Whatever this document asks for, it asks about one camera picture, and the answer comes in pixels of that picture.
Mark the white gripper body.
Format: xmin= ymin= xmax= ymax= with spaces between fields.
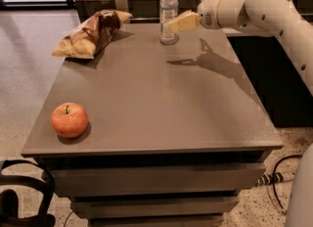
xmin=198 ymin=0 xmax=220 ymax=29

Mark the clear plastic water bottle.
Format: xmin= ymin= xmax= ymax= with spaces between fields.
xmin=159 ymin=0 xmax=179 ymax=45

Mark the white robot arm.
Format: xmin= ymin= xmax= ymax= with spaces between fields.
xmin=164 ymin=0 xmax=313 ymax=227

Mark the red apple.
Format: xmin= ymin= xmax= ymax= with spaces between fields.
xmin=50 ymin=103 xmax=88 ymax=139

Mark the brown chip bag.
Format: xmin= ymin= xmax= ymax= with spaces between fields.
xmin=52 ymin=10 xmax=132 ymax=59

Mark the grey drawer cabinet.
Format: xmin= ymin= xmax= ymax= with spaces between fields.
xmin=22 ymin=24 xmax=282 ymax=227

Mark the striped power strip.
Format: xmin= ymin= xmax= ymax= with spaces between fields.
xmin=255 ymin=172 xmax=294 ymax=187

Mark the black chair base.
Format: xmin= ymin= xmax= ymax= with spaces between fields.
xmin=0 ymin=159 xmax=56 ymax=227

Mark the horizontal metal rail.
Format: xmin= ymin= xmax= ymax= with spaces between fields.
xmin=130 ymin=18 xmax=159 ymax=23

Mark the black floor cable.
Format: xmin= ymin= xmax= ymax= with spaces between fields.
xmin=265 ymin=154 xmax=304 ymax=212

